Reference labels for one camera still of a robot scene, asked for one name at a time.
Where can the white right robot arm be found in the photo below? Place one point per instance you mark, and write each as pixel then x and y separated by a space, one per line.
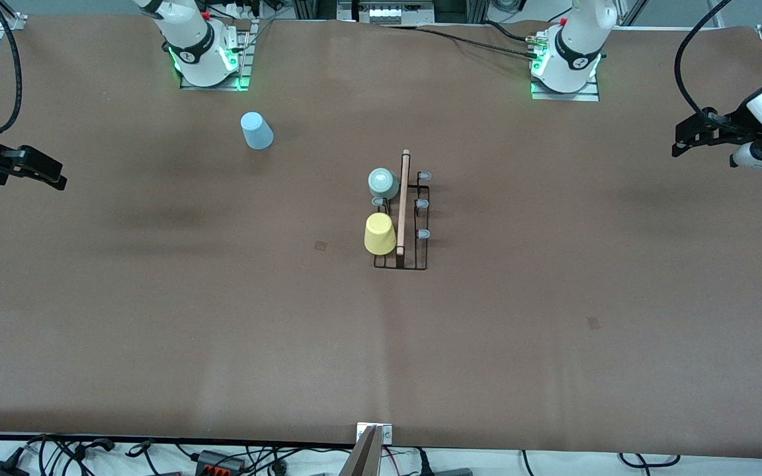
pixel 189 39

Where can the silver camera mount plate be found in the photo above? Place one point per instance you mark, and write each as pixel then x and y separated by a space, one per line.
pixel 387 434

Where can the yellow plastic cup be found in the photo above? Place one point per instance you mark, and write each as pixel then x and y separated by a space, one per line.
pixel 380 235

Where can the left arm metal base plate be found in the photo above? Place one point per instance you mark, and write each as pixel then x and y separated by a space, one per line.
pixel 586 96

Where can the pale green plastic cup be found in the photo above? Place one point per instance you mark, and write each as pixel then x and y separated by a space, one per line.
pixel 383 182

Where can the grey box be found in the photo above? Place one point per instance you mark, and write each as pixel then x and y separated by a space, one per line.
pixel 452 473

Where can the black orange connector box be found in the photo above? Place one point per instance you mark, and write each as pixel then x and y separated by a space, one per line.
pixel 219 461

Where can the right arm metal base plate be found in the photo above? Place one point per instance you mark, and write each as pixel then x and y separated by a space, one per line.
pixel 243 59

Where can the aluminium corner bracket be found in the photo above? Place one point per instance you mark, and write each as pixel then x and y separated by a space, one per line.
pixel 16 23

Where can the black plug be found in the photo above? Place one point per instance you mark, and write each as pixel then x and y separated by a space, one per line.
pixel 424 464

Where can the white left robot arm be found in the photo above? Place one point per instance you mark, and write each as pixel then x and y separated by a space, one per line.
pixel 576 53

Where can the grey aluminium profile bar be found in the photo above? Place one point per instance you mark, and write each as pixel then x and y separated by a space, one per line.
pixel 362 459

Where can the large brown table mat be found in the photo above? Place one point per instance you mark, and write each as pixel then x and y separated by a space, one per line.
pixel 487 363

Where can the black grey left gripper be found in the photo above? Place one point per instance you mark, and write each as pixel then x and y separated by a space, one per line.
pixel 735 125

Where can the black power adapter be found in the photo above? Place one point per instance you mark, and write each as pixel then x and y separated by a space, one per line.
pixel 0 469

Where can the light blue plastic cup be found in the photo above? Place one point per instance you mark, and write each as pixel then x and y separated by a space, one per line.
pixel 256 132

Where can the white power strip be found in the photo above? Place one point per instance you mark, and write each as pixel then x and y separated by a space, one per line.
pixel 386 12

